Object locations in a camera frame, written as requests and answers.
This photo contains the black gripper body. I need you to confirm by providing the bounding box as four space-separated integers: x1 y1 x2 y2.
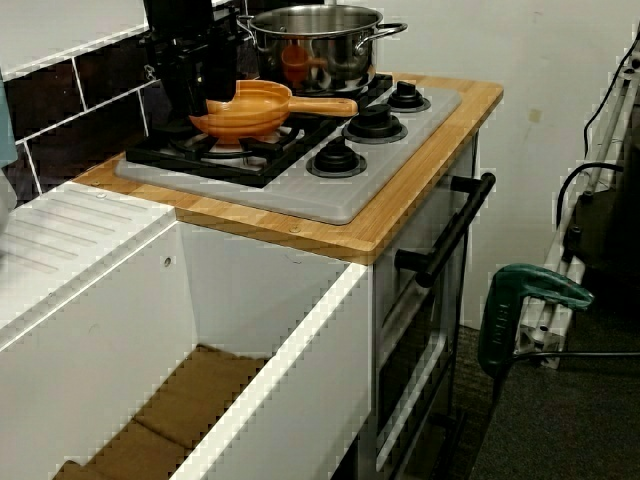
139 27 240 59

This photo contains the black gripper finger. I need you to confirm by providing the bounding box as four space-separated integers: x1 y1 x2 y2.
204 44 236 101
158 53 209 119

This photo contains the orange toy frying pan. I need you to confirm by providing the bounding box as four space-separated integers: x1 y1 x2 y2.
188 79 359 146

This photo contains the dark tile backsplash panel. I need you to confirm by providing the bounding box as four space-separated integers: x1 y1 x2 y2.
0 0 251 201

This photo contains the black burner grate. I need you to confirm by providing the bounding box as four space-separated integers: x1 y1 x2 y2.
124 114 305 190
287 72 396 114

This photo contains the stainless steel pot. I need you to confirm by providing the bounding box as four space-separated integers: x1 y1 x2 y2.
237 4 409 97

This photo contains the black stove knob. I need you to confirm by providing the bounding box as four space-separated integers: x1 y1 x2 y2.
385 82 432 114
305 137 369 179
342 103 407 145

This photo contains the grey stovetop panel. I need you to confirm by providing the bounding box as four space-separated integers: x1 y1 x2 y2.
114 74 464 226

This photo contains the teal blue cabinet box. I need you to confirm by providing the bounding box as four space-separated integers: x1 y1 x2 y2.
0 74 19 170

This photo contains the wooden stove countertop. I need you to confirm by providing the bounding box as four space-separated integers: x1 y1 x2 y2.
72 73 504 266

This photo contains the white sink basin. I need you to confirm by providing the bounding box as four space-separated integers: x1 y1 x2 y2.
0 180 376 480

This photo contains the grey oven door front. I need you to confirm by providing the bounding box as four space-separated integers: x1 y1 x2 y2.
372 132 482 480

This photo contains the green clamp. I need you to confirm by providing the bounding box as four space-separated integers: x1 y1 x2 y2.
477 263 596 372

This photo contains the black oven door handle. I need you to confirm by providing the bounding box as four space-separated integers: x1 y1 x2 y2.
394 172 497 289

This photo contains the black cable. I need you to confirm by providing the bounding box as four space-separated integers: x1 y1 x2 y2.
556 161 627 237
583 34 640 157

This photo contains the aluminium frame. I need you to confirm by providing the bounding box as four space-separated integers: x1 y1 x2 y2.
517 39 640 372

